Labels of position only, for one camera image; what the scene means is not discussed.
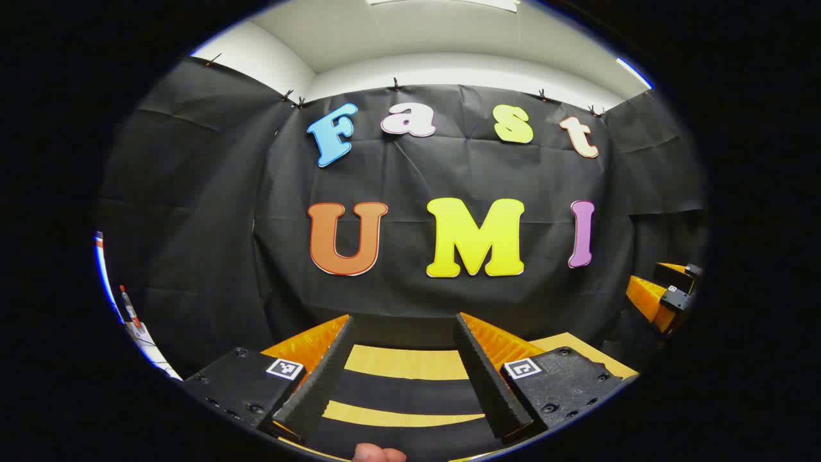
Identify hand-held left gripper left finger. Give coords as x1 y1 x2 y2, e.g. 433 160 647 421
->
182 313 355 446

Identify computer monitor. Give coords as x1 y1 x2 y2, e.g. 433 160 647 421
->
94 231 126 325

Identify dark grey jeans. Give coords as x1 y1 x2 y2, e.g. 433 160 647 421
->
308 375 511 461

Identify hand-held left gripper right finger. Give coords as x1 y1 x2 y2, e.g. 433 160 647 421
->
453 312 626 445

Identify white side desk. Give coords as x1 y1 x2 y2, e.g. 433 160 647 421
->
125 321 183 381

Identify clear bottle with red label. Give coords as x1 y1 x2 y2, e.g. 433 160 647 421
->
119 286 140 329

